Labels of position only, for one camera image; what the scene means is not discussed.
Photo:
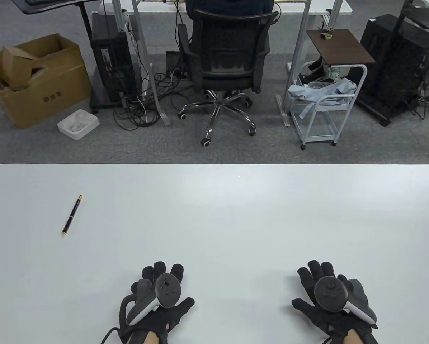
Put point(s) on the person's right hand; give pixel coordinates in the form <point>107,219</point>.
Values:
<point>309,311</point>

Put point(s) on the person's left hand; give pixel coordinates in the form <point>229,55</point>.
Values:
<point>171,319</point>

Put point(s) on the black gold fountain pen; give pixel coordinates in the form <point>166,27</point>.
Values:
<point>76,205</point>

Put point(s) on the person's left forearm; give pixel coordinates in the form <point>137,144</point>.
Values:
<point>148,338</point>

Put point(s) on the person's right forearm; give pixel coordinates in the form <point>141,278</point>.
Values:
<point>352,337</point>

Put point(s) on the white metal cart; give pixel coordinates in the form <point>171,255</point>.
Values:
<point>318,125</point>

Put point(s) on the white plastic tray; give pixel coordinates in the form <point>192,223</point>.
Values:
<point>79,125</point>

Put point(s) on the light blue cloth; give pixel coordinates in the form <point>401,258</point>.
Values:
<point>325,91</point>

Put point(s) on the brown cardboard box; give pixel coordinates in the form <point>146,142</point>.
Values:
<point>49,96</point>

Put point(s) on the dark brown board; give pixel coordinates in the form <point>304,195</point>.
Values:
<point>340,48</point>

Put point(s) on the large black computer tower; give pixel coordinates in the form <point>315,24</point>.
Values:
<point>397,61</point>

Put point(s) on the black mesh office chair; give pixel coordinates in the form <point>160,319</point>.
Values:
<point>229,53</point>

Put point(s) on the small green tape roll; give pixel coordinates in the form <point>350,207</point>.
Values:
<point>326,36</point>

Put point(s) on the white desk with aluminium legs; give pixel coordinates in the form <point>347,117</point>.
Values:
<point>318,5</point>

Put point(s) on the black desk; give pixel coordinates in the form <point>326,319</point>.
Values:
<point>38,8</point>

